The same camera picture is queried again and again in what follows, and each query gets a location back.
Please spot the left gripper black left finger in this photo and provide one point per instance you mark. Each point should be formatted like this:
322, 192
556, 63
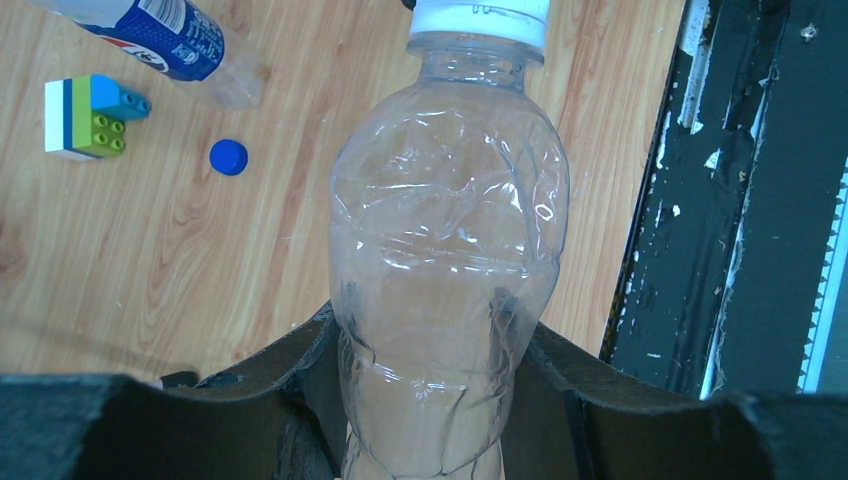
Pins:
275, 415

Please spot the clear bottle white cap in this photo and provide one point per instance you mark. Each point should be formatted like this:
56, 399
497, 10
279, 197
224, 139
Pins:
449, 211

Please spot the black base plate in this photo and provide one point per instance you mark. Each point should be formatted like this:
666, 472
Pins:
728, 236

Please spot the clear Pepsi bottle blue label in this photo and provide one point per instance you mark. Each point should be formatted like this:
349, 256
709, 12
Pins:
178, 39

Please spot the white bottle cap blue inside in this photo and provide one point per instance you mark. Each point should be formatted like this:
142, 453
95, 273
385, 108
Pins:
523, 21

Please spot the white slotted cable duct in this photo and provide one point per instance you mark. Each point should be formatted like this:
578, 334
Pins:
827, 292

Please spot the coloured toy brick stack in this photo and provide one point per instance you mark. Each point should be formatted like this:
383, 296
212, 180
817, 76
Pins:
85, 117

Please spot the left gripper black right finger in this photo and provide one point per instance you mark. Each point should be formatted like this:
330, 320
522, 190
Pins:
575, 417

